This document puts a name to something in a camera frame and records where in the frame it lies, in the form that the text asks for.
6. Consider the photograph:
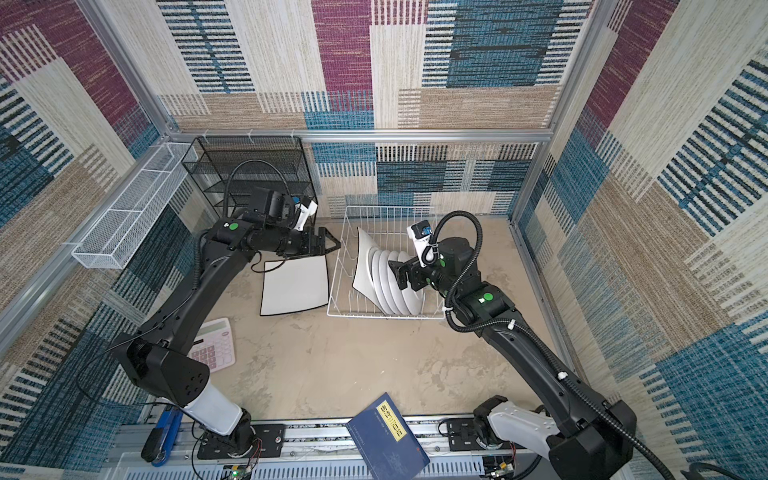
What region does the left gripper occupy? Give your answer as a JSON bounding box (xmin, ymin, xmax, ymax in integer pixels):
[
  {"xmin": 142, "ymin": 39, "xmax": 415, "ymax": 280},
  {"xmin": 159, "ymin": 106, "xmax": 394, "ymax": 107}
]
[{"xmin": 266, "ymin": 227, "xmax": 341, "ymax": 259}]

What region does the white square plate black rim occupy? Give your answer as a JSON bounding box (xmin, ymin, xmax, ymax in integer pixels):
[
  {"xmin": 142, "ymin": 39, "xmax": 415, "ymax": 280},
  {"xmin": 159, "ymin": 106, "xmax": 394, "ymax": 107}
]
[{"xmin": 260, "ymin": 256, "xmax": 330, "ymax": 316}]

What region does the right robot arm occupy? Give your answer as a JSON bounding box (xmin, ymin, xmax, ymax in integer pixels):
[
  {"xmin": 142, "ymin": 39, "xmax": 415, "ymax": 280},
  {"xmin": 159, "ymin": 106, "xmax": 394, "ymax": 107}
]
[{"xmin": 388, "ymin": 237, "xmax": 636, "ymax": 479}]

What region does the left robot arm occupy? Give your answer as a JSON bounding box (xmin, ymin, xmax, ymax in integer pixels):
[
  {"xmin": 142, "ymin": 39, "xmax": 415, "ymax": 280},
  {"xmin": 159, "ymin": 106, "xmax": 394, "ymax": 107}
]
[{"xmin": 110, "ymin": 187, "xmax": 330, "ymax": 458}]

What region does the black mesh shelf rack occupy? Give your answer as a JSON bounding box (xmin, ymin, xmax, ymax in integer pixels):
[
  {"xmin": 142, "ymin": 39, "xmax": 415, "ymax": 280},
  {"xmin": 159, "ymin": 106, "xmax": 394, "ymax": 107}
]
[{"xmin": 174, "ymin": 135, "xmax": 318, "ymax": 231}]

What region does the pink white calculator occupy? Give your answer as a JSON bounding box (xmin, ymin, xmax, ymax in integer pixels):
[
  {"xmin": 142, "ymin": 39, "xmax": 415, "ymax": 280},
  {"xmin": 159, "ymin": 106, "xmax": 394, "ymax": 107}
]
[{"xmin": 187, "ymin": 317, "xmax": 236, "ymax": 373}]

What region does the blue book yellow label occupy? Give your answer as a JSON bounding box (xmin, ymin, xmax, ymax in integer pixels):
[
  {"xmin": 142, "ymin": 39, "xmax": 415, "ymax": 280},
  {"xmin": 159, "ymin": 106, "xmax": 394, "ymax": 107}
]
[{"xmin": 346, "ymin": 393, "xmax": 430, "ymax": 480}]

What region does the blue stapler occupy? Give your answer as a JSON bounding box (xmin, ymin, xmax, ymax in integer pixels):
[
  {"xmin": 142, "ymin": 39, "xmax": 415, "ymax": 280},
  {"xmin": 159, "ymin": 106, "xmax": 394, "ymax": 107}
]
[{"xmin": 141, "ymin": 407, "xmax": 183, "ymax": 468}]

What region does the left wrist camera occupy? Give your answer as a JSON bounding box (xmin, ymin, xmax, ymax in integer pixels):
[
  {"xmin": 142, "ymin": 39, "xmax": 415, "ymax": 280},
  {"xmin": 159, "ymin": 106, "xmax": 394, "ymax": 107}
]
[{"xmin": 293, "ymin": 198, "xmax": 318, "ymax": 231}]

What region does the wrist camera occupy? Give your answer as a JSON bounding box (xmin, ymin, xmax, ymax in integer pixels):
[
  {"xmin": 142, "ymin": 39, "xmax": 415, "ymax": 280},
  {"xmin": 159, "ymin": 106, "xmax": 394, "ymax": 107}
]
[
  {"xmin": 293, "ymin": 198, "xmax": 318, "ymax": 231},
  {"xmin": 407, "ymin": 220, "xmax": 437, "ymax": 267}
]

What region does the white wire dish rack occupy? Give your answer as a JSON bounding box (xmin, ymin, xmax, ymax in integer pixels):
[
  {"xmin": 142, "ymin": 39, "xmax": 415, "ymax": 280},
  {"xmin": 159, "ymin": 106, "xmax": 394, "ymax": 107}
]
[{"xmin": 327, "ymin": 206, "xmax": 443, "ymax": 320}]

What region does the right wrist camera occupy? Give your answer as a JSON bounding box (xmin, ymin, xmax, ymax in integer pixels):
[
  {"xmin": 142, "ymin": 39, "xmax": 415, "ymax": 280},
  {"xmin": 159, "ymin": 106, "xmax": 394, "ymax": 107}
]
[{"xmin": 407, "ymin": 220, "xmax": 437, "ymax": 267}]

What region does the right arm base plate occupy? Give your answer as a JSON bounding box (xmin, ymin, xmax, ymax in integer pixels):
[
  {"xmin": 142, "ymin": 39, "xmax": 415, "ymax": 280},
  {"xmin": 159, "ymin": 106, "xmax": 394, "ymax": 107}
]
[{"xmin": 437, "ymin": 417, "xmax": 522, "ymax": 451}]

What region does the aluminium front rail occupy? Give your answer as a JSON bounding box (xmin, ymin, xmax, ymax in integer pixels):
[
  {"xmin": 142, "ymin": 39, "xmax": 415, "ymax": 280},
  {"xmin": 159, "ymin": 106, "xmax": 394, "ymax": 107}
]
[{"xmin": 98, "ymin": 415, "xmax": 535, "ymax": 479}]

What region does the white mesh wall basket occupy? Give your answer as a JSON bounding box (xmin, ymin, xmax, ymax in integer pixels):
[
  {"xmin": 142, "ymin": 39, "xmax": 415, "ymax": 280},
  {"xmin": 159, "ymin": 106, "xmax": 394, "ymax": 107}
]
[{"xmin": 72, "ymin": 142, "xmax": 189, "ymax": 270}]

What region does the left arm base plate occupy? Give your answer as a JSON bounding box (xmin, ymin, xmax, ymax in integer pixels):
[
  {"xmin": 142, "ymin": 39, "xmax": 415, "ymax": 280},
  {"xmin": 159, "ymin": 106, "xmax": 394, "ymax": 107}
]
[{"xmin": 195, "ymin": 424, "xmax": 286, "ymax": 460}]

